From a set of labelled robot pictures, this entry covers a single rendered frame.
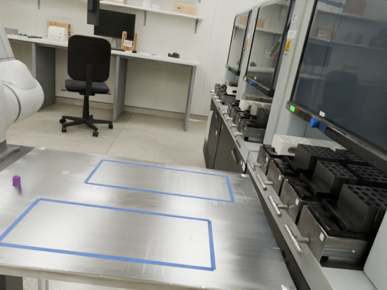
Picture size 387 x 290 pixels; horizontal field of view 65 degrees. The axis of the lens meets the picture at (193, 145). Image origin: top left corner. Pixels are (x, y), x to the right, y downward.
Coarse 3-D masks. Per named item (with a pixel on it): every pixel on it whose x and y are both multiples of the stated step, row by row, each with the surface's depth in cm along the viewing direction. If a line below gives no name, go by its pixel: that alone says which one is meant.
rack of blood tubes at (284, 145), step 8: (280, 136) 116; (288, 136) 118; (272, 144) 117; (280, 144) 109; (288, 144) 109; (296, 144) 109; (304, 144) 109; (312, 144) 111; (320, 144) 112; (328, 144) 114; (336, 144) 116; (280, 152) 110; (288, 152) 110
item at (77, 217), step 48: (0, 192) 60; (48, 192) 63; (96, 192) 66; (144, 192) 69; (192, 192) 72; (240, 192) 76; (0, 240) 48; (48, 240) 49; (96, 240) 51; (144, 240) 53; (192, 240) 55; (240, 240) 57; (48, 288) 101; (144, 288) 45; (192, 288) 45; (240, 288) 46; (288, 288) 47
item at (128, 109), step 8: (56, 96) 450; (72, 104) 454; (80, 104) 455; (96, 104) 456; (104, 104) 457; (112, 104) 457; (128, 112) 459; (136, 112) 462; (144, 112) 463; (152, 112) 464; (160, 112) 464; (168, 112) 465; (176, 112) 465; (192, 120) 468; (200, 120) 470
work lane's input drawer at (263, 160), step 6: (264, 144) 119; (264, 150) 116; (270, 150) 113; (258, 156) 121; (264, 156) 114; (270, 156) 109; (276, 156) 109; (282, 156) 109; (252, 162) 117; (258, 162) 120; (264, 162) 113; (252, 168) 112; (264, 168) 112; (264, 174) 111
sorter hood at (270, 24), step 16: (288, 0) 133; (256, 16) 185; (272, 16) 153; (288, 16) 130; (256, 32) 182; (272, 32) 149; (256, 48) 177; (272, 48) 146; (256, 64) 172; (272, 64) 143; (256, 80) 168; (272, 80) 139; (272, 96) 141
